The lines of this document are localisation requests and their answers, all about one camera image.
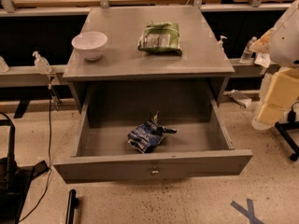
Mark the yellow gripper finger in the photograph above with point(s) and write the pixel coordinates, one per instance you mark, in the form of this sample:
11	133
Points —
277	94

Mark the blue chip bag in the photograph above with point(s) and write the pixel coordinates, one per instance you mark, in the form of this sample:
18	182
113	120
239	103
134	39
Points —
148	135

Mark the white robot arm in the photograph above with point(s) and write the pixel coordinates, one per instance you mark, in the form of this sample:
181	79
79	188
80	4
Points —
281	42

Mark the grey cabinet counter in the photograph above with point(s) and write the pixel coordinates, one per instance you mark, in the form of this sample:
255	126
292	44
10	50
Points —
122	60

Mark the grey open drawer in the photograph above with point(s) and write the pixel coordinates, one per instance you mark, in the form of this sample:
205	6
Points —
200	147

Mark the green chip bag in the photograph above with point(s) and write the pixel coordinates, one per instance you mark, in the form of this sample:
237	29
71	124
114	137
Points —
160	38

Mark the metal drawer knob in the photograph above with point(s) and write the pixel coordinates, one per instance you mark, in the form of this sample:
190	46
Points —
154	171

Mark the black chair base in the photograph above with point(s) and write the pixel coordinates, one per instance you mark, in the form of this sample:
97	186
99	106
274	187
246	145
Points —
284	129

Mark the white plastic packet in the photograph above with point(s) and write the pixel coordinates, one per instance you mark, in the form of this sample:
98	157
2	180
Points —
262	59

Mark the clear water bottle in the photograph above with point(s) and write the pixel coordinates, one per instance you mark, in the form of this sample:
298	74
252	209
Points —
247	53

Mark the small pump bottle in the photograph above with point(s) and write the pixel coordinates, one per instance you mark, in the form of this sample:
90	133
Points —
221	41

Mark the white ceramic bowl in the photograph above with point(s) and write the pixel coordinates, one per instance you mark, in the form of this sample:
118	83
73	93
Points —
90	45

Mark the black bar on floor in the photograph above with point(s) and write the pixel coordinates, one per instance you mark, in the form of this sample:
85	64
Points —
73	202

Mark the clear pump sanitizer bottle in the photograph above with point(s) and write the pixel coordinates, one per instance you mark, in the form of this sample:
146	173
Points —
41	63

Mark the black stand base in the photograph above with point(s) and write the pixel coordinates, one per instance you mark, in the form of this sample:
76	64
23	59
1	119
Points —
15	181

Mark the grey shelf rail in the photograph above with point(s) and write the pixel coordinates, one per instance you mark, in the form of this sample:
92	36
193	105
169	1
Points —
28	76

